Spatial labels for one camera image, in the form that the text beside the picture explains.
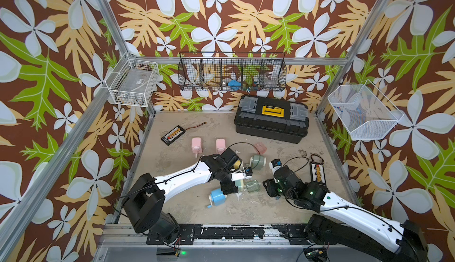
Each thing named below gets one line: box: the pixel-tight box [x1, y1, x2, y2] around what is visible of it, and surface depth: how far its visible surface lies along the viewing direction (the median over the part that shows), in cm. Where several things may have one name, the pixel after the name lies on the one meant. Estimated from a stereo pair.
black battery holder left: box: [160, 125, 186, 146], surface depth 109 cm
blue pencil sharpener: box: [207, 188, 227, 209], surface depth 79 cm
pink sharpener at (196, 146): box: [191, 136, 203, 159], surface depth 98 cm
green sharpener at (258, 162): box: [249, 154, 267, 171], surface depth 90 cm
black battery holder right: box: [309, 161, 328, 188], surface depth 93 cm
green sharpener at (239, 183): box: [234, 179, 245, 193], surface depth 82 cm
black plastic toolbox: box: [234, 95, 310, 145], surface depth 98 cm
